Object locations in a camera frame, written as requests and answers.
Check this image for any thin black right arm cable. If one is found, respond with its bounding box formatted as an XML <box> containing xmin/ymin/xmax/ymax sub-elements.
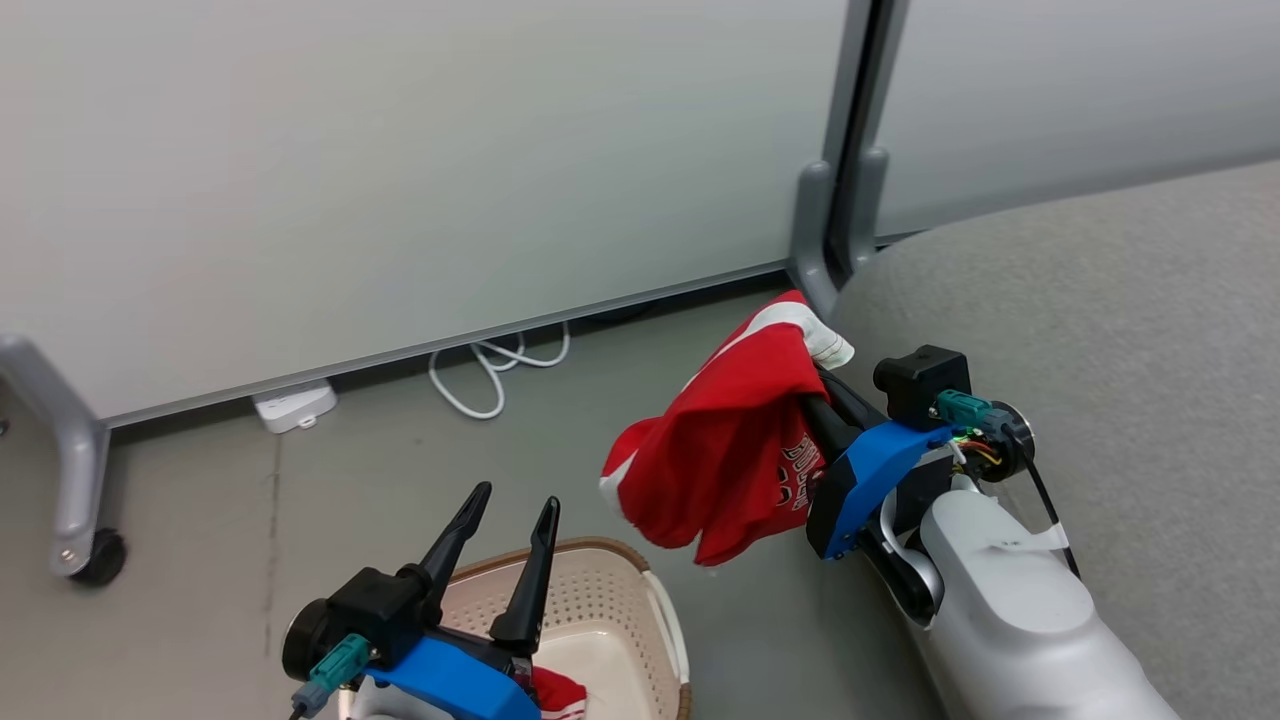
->
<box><xmin>1018</xmin><ymin>440</ymin><xmax>1083</xmax><ymax>581</ymax></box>

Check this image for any red white printed shirt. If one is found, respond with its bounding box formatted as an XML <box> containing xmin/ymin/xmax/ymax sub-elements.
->
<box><xmin>598</xmin><ymin>290</ymin><xmax>856</xmax><ymax>568</ymax></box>

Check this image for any red white striped garment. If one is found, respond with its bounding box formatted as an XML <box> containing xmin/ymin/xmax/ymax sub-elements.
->
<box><xmin>530</xmin><ymin>665</ymin><xmax>589</xmax><ymax>720</ymax></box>

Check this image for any grey fabric sofa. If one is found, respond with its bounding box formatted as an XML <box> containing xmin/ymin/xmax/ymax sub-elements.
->
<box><xmin>828</xmin><ymin>160</ymin><xmax>1280</xmax><ymax>720</ymax></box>

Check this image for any black caster wheel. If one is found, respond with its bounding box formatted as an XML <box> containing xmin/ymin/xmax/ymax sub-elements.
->
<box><xmin>68</xmin><ymin>528</ymin><xmax>129</xmax><ymax>588</ymax></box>

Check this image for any white power adapter box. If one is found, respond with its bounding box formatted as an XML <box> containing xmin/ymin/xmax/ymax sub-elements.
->
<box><xmin>251</xmin><ymin>378</ymin><xmax>339</xmax><ymax>435</ymax></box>

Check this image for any white power cord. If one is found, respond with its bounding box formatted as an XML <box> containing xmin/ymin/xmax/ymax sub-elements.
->
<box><xmin>428</xmin><ymin>322</ymin><xmax>572</xmax><ymax>421</ymax></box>

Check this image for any grey partition leg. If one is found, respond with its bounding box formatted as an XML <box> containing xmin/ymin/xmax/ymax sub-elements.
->
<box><xmin>0</xmin><ymin>334</ymin><xmax>111</xmax><ymax>581</ymax></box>

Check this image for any grey partition post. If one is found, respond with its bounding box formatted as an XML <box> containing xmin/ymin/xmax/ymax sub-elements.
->
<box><xmin>788</xmin><ymin>0</ymin><xmax>913</xmax><ymax>319</ymax></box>

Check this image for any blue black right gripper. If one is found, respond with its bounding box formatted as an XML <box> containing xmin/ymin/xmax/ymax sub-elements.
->
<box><xmin>798</xmin><ymin>364</ymin><xmax>963</xmax><ymax>561</ymax></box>

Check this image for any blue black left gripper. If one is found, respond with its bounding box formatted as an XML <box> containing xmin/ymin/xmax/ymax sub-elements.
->
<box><xmin>283</xmin><ymin>482</ymin><xmax>561</xmax><ymax>720</ymax></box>

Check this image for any beige perforated laundry basket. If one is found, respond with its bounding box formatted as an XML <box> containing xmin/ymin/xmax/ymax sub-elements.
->
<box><xmin>340</xmin><ymin>537</ymin><xmax>693</xmax><ymax>720</ymax></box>

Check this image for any white partition panel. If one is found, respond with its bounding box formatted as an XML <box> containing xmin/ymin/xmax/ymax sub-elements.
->
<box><xmin>0</xmin><ymin>0</ymin><xmax>851</xmax><ymax>429</ymax></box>
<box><xmin>872</xmin><ymin>0</ymin><xmax>1280</xmax><ymax>241</ymax></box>

